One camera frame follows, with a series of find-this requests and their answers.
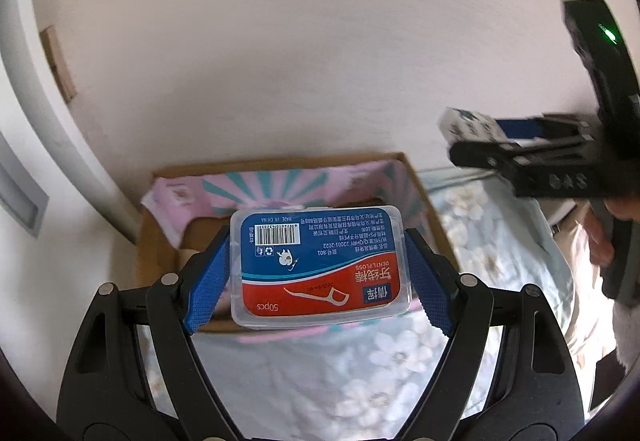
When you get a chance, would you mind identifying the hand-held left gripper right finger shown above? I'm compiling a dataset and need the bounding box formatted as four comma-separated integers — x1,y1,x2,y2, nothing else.
402,228,586,441

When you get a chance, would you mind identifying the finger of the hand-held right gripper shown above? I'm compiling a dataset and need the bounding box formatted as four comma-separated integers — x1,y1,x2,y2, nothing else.
495,115,597,142
447,136,596,174

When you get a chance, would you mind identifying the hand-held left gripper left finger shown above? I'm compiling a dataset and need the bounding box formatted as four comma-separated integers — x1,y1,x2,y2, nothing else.
56,226,251,441

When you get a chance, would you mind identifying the white and blue carton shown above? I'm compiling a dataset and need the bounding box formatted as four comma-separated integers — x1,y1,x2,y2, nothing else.
437,107,517,148

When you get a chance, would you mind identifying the cardboard box with pink lining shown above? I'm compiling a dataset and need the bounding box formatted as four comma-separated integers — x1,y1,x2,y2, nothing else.
134,151,461,338

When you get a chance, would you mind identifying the red and blue floss box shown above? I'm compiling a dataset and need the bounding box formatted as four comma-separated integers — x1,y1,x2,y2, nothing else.
229,205,416,331

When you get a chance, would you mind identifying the person's right hand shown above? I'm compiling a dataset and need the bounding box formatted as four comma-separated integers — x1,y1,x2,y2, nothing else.
581,196,640,268

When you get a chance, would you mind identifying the floral bed sheet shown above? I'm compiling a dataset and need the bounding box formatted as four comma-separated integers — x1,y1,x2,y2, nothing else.
135,168,576,428

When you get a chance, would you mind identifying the white sliding door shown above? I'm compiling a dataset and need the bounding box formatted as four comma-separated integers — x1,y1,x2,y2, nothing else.
0,0,143,252

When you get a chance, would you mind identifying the grey recessed door handle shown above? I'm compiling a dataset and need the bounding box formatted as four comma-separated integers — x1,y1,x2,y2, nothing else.
0,133,50,238

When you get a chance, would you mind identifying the small wooden wall block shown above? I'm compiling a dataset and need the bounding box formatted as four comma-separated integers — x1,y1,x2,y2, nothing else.
40,25,77,102

